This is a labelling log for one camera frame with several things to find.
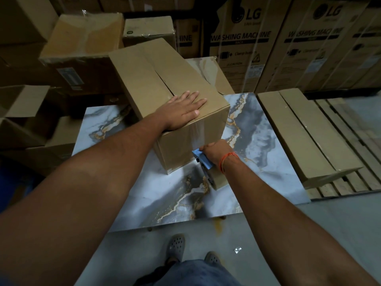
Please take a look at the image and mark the wide cardboard box plastic-taped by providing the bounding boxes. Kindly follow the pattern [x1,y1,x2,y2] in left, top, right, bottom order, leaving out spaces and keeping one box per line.
[39,12,125,96]

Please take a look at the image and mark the person's left forearm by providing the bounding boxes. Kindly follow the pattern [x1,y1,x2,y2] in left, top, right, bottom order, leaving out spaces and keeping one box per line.
[0,112,167,286]

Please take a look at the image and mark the grey perforated shoe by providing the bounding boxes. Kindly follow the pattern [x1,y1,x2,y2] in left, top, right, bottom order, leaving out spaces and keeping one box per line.
[204,251,222,266]
[165,234,186,264]

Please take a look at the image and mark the person's right forearm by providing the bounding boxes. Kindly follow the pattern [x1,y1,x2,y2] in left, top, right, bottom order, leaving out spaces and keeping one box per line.
[221,156,381,286]

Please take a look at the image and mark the brown cardboard box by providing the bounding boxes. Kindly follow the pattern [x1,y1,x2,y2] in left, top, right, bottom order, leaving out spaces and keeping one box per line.
[109,38,231,175]

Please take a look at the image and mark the open empty cardboard box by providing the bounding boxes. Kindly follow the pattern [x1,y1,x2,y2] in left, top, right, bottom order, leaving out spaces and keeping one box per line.
[0,85,51,146]

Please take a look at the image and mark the plain stacked cardboard box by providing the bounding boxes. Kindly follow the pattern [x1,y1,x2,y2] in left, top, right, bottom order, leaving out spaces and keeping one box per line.
[0,0,59,46]

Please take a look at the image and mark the person's blue jeans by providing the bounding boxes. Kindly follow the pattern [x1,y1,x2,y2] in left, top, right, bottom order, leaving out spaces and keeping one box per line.
[133,259,242,286]

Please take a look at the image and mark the grey perforated left shoe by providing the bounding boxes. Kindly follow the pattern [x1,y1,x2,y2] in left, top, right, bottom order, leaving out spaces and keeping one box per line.
[165,234,186,264]

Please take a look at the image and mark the wooden pallet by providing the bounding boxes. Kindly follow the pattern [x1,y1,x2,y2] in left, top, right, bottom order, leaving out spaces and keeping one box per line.
[304,97,381,200]

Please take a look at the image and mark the long flat cardboard carton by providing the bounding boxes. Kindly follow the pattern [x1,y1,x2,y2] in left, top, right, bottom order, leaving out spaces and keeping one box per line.
[257,88,364,190]

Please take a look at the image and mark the person's right hand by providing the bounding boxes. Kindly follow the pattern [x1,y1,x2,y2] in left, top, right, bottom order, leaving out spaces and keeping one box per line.
[199,139,238,172]

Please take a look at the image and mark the small cardboard box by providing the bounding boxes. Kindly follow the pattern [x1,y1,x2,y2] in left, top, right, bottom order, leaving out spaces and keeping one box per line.
[122,16,177,51]

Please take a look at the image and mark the person's left hand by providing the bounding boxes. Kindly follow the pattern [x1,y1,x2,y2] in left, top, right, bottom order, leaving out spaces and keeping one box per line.
[155,91,207,131]

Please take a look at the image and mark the orange thread wristband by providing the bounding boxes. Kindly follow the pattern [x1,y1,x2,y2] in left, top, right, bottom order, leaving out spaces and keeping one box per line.
[219,151,240,174]

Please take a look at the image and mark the dark printed cardboard carton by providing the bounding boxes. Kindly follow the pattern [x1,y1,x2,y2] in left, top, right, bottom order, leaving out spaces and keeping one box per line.
[173,18,203,59]

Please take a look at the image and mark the large printed appliance carton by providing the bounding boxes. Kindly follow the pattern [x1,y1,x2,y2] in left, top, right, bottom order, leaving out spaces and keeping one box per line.
[208,0,293,94]
[255,0,369,93]
[304,0,381,93]

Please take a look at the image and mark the low plain cardboard box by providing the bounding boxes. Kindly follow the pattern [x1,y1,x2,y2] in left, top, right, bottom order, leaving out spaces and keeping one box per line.
[0,116,84,176]

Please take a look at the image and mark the grey perforated right shoe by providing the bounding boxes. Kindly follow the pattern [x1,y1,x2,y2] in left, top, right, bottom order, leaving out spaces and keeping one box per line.
[204,251,222,266]

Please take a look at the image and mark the blue tape dispenser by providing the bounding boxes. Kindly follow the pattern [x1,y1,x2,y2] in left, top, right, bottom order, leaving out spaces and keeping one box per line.
[192,148,230,191]

